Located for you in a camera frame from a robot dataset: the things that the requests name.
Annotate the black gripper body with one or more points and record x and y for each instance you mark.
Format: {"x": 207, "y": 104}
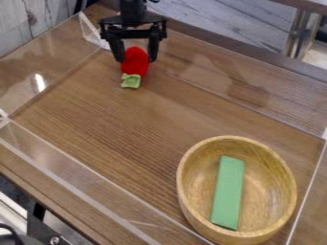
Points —
{"x": 116, "y": 27}

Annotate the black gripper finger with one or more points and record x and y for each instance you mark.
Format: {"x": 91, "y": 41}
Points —
{"x": 153, "y": 43}
{"x": 117, "y": 48}

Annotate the red plush strawberry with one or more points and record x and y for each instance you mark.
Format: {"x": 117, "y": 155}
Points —
{"x": 133, "y": 67}

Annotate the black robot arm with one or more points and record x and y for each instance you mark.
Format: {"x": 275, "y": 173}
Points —
{"x": 132, "y": 10}

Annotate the metal table leg background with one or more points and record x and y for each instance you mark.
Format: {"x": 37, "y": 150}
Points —
{"x": 302, "y": 33}

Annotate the green rectangular block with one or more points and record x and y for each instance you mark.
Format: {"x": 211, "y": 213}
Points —
{"x": 228, "y": 191}

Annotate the wooden oval bowl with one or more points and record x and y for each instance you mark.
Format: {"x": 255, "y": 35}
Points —
{"x": 270, "y": 191}

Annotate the clear acrylic corner bracket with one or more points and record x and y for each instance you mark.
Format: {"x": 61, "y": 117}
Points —
{"x": 91, "y": 34}

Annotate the clear acrylic tray wall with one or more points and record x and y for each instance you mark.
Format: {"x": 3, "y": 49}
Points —
{"x": 103, "y": 211}

